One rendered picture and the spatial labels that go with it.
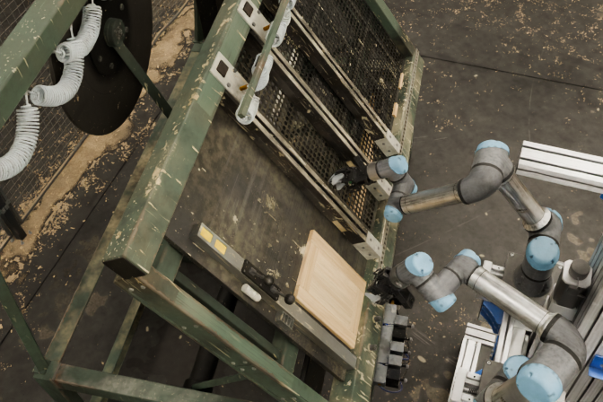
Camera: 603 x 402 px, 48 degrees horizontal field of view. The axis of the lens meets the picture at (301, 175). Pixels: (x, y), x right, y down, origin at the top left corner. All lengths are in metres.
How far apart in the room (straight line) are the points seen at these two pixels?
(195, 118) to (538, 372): 1.26
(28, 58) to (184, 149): 0.53
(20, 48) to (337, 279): 1.47
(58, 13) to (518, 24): 4.06
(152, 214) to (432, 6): 4.15
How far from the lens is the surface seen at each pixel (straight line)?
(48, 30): 2.29
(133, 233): 1.93
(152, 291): 2.02
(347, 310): 2.83
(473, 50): 5.39
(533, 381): 2.02
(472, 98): 5.01
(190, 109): 2.20
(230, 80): 2.38
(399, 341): 3.04
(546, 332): 2.11
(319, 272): 2.70
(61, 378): 3.14
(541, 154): 1.96
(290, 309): 2.48
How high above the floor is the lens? 3.46
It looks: 51 degrees down
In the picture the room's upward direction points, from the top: 6 degrees counter-clockwise
